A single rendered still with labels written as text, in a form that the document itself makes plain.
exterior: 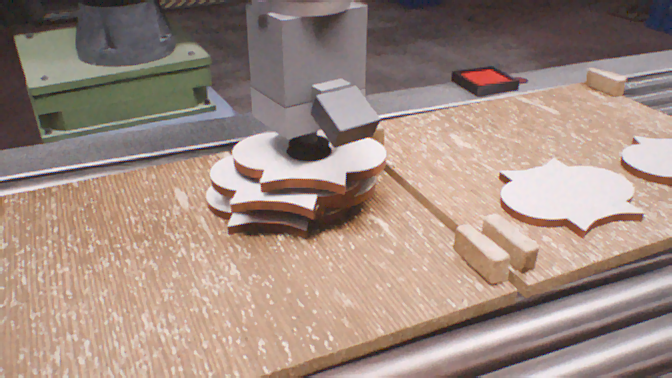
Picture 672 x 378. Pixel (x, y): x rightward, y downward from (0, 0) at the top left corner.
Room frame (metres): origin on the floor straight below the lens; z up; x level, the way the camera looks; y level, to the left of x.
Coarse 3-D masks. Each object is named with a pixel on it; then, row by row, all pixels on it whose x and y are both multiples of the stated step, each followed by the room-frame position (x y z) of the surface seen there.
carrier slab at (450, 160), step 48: (528, 96) 0.84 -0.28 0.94; (576, 96) 0.84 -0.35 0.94; (432, 144) 0.68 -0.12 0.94; (480, 144) 0.68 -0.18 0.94; (528, 144) 0.68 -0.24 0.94; (576, 144) 0.68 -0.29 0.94; (624, 144) 0.68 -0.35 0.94; (432, 192) 0.56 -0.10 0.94; (480, 192) 0.56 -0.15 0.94; (576, 240) 0.48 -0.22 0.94; (624, 240) 0.48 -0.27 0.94; (528, 288) 0.41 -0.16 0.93
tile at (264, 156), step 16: (240, 144) 0.55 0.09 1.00; (256, 144) 0.55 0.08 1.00; (272, 144) 0.55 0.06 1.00; (352, 144) 0.55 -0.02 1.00; (368, 144) 0.55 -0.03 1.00; (240, 160) 0.51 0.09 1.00; (256, 160) 0.51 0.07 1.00; (272, 160) 0.51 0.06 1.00; (288, 160) 0.51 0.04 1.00; (320, 160) 0.51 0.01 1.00; (336, 160) 0.51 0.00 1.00; (352, 160) 0.51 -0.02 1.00; (368, 160) 0.51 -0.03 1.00; (384, 160) 0.52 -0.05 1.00; (256, 176) 0.50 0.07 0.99; (272, 176) 0.48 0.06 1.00; (288, 176) 0.48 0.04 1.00; (304, 176) 0.48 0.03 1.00; (320, 176) 0.48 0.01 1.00; (336, 176) 0.48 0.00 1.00; (352, 176) 0.49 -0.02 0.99; (368, 176) 0.50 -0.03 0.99
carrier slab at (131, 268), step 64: (64, 192) 0.56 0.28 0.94; (128, 192) 0.56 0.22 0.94; (192, 192) 0.56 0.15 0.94; (384, 192) 0.56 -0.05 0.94; (0, 256) 0.45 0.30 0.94; (64, 256) 0.45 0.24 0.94; (128, 256) 0.45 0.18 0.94; (192, 256) 0.45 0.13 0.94; (256, 256) 0.45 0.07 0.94; (320, 256) 0.45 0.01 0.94; (384, 256) 0.45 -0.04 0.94; (448, 256) 0.45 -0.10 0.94; (0, 320) 0.37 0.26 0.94; (64, 320) 0.37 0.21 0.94; (128, 320) 0.37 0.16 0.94; (192, 320) 0.37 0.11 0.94; (256, 320) 0.37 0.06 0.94; (320, 320) 0.37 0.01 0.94; (384, 320) 0.37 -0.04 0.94; (448, 320) 0.38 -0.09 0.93
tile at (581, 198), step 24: (552, 168) 0.60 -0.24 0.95; (576, 168) 0.60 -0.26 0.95; (504, 192) 0.54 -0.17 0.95; (528, 192) 0.54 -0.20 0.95; (552, 192) 0.54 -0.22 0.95; (576, 192) 0.54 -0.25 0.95; (600, 192) 0.54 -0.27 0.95; (624, 192) 0.54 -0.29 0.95; (528, 216) 0.50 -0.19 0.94; (552, 216) 0.50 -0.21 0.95; (576, 216) 0.50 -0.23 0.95; (600, 216) 0.50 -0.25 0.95; (624, 216) 0.51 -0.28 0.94
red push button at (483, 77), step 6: (474, 72) 0.96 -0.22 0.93; (480, 72) 0.96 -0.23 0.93; (486, 72) 0.96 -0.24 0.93; (492, 72) 0.96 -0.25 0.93; (474, 78) 0.93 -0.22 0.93; (480, 78) 0.93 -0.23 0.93; (486, 78) 0.93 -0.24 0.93; (492, 78) 0.93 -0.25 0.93; (498, 78) 0.93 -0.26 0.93; (504, 78) 0.93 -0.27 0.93; (480, 84) 0.91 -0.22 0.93
